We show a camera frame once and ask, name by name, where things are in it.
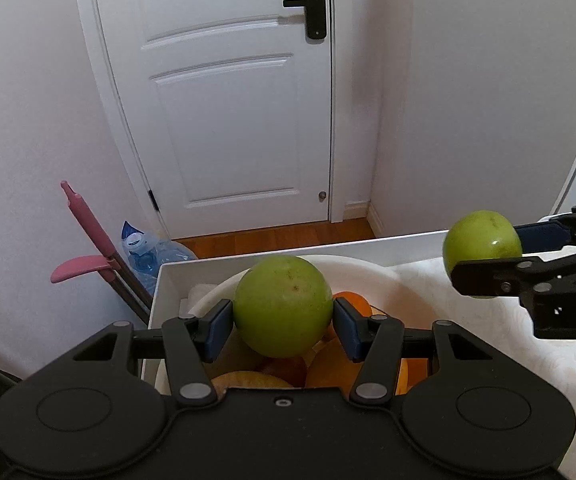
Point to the black door hinge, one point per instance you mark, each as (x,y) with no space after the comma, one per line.
(153,200)

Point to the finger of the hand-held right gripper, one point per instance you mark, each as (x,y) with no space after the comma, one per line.
(542,234)
(492,275)

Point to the yellow brown pear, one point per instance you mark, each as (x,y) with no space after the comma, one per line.
(248,380)

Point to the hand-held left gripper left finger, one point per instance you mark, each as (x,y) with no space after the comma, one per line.
(216,332)

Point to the green apple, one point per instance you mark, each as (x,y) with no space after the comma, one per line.
(482,237)
(283,305)

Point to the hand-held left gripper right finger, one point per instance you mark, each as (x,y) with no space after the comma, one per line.
(348,330)

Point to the blue water bottle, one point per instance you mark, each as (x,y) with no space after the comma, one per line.
(153,255)

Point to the small red fruit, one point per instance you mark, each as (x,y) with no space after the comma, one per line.
(283,370)

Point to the small orange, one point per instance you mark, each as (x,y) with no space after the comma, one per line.
(357,305)

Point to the large orange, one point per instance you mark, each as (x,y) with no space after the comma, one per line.
(335,367)

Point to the white floral tablecloth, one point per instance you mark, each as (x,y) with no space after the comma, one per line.
(467,360)

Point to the white door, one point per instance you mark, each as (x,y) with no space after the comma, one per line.
(228,110)

